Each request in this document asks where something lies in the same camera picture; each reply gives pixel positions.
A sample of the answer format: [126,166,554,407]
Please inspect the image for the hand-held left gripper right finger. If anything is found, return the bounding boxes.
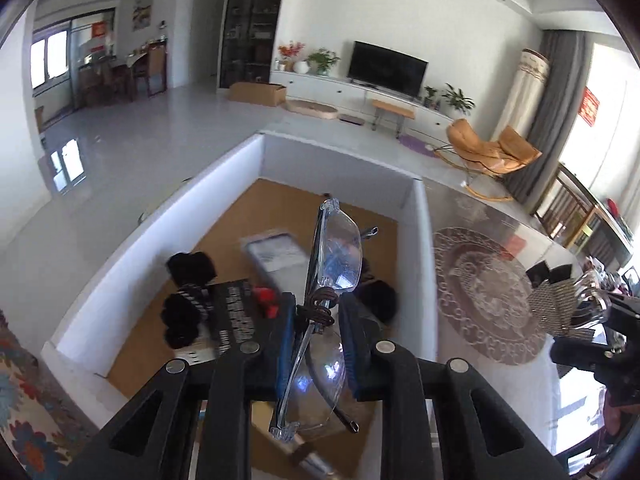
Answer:
[340,291,571,480]

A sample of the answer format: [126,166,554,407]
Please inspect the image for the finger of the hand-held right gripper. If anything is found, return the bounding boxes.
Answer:
[549,335,608,373]
[602,300,640,341]

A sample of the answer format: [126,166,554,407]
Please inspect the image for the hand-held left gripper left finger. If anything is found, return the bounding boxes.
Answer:
[60,290,301,480]

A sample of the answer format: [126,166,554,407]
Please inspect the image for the brown hair tie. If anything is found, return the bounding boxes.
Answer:
[296,287,337,328]

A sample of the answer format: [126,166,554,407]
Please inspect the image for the red packet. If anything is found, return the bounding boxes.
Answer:
[250,286,280,320]

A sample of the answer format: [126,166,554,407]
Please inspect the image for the rhinestone hair bow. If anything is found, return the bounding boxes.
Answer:
[525,260,613,336]

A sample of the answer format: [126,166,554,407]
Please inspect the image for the small black box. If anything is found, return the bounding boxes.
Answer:
[207,280,286,361]

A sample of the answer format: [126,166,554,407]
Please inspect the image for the black knitted cloth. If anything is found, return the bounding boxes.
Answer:
[357,257,398,323]

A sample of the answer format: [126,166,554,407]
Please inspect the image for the clear bag with white contents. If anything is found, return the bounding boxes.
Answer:
[240,229,313,286]

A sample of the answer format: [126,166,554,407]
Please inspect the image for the clear safety glasses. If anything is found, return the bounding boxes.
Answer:
[270,199,381,443]

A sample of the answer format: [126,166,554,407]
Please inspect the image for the white cardboard box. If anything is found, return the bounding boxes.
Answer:
[41,130,441,480]

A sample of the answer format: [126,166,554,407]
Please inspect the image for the person's right hand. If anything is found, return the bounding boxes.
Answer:
[602,395,640,456]

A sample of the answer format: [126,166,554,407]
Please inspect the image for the pile of clutter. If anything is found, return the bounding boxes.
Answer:
[580,255,640,306]

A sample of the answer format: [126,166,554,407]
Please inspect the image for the wooden side table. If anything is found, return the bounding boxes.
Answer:
[570,195,636,271]

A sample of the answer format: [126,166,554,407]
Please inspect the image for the dark wooden slatted chair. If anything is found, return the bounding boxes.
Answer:
[535,162,598,246]

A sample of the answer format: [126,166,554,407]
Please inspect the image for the grey curtain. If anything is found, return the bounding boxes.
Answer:
[512,30,593,206]

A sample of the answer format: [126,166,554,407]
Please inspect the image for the orange rocking chair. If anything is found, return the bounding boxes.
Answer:
[434,119,543,203]

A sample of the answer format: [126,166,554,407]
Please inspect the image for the purple round mat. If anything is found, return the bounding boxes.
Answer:
[397,134,438,157]

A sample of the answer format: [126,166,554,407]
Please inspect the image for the beige oval pet bed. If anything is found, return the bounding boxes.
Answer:
[285,99,338,122]

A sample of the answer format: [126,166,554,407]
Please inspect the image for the covered standing air conditioner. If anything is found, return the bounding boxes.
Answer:
[490,49,551,143]

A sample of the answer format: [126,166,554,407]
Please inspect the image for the wooden bench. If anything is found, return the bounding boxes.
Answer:
[371,99,416,137]

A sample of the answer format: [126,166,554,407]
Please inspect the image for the brown cardboard box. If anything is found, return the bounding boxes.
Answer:
[228,81,287,108]

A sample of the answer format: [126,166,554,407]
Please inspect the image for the white TV cabinet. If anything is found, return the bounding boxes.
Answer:
[270,70,453,133]

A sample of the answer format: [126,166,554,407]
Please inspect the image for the floral cloth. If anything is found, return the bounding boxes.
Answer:
[0,310,96,480]

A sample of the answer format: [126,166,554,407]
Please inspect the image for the large leafy potted plant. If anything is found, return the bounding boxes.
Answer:
[441,84,476,116]

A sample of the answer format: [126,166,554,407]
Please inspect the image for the green potted plant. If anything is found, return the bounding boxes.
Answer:
[306,49,341,77]

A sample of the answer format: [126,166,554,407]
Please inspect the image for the black television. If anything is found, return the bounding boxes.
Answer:
[347,41,429,98]

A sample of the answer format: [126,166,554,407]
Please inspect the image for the red flower plant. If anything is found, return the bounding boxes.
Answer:
[276,41,306,72]

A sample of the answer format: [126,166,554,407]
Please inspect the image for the wooden dining chair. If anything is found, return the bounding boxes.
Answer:
[146,42,168,98]

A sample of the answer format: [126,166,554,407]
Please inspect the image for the black glass display cabinet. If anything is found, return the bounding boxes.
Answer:
[217,0,291,90]

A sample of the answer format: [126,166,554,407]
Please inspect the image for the wooden dining table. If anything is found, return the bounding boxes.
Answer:
[77,55,136,108]

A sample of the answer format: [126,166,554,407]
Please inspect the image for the framed landscape painting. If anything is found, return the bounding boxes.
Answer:
[132,0,155,31]

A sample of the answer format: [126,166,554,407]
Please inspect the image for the sliding glass door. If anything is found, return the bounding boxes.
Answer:
[31,7,118,111]

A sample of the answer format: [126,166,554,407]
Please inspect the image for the red wall poster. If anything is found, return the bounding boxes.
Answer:
[580,86,602,128]

